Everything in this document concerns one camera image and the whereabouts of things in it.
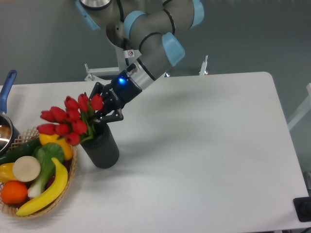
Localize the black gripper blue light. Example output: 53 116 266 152
89 70 142 123

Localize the red tulip bouquet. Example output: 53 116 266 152
37 93 104 146

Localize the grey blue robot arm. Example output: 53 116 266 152
75 0 204 123

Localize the dark grey ribbed vase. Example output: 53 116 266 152
81 124 120 169

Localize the yellow plastic lemon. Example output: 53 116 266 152
39 133 73 161

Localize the green plastic bok choy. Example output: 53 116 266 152
28 143 64 199

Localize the woven wicker basket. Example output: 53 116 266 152
0 127 77 219

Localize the green plastic cucumber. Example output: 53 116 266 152
0 137 41 165

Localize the yellow plastic banana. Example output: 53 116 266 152
16 157 68 216

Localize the beige round disc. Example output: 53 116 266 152
12 156 41 182

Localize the yellow plastic pepper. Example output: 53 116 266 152
0 163 17 183

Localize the orange plastic orange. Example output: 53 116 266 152
0 181 28 204

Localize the black device at edge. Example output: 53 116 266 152
293 197 311 222

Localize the white metal base frame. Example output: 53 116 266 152
84 55 208 81

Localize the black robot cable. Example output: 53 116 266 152
122 38 133 68

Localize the blue handled saucepan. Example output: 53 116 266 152
0 70 19 155

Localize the white frame at right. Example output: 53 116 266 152
287 83 311 131

